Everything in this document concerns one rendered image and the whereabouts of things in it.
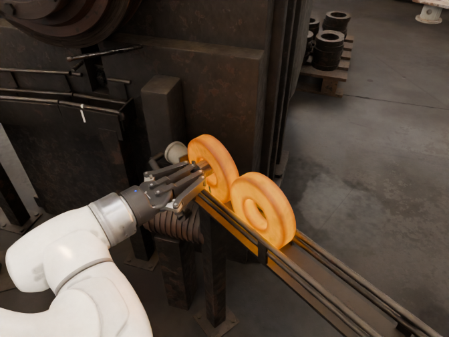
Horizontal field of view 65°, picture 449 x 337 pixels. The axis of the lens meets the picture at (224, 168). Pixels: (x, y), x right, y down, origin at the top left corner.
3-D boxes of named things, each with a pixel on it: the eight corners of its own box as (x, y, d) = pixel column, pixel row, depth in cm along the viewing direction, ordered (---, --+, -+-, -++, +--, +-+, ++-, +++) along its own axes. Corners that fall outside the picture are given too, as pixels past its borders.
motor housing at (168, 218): (173, 276, 138) (155, 176, 103) (226, 291, 134) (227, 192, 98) (159, 307, 129) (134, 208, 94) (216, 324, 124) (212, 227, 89)
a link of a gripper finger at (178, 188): (153, 190, 68) (156, 194, 67) (200, 166, 73) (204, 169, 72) (156, 204, 71) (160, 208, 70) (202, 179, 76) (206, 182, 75)
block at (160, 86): (166, 141, 112) (156, 71, 96) (189, 146, 110) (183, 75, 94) (150, 162, 104) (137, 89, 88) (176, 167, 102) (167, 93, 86)
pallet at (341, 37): (182, 72, 271) (176, 13, 241) (217, 35, 328) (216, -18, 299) (341, 98, 241) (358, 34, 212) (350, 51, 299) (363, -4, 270)
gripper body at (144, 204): (121, 210, 72) (160, 189, 76) (141, 237, 67) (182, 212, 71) (112, 184, 67) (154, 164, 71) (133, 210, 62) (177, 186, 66)
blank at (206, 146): (194, 123, 79) (181, 129, 77) (237, 150, 68) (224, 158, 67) (204, 177, 88) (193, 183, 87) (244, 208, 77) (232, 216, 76)
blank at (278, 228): (239, 158, 70) (226, 165, 68) (298, 195, 59) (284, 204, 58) (243, 215, 79) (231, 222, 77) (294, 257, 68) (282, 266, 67)
